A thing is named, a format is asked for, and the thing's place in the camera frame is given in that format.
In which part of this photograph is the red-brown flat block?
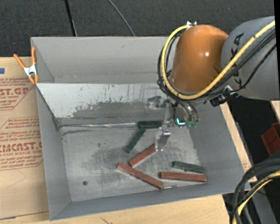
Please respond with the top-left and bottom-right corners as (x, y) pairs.
(128, 143), (158, 169)
(158, 168), (207, 186)
(116, 159), (165, 192)

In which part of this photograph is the brown cardboard board red print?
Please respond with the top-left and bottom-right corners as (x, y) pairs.
(0, 53), (50, 220)

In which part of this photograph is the black cylinder on white bracket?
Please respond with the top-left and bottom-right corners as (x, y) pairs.
(208, 85), (237, 107)

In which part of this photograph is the grey metal bin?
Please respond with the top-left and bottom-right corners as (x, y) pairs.
(30, 22), (254, 222)

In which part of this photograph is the dark green flat block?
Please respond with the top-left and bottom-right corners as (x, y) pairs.
(171, 159), (206, 176)
(122, 127), (148, 155)
(137, 120), (162, 130)

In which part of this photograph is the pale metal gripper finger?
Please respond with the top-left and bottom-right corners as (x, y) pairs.
(153, 125), (172, 153)

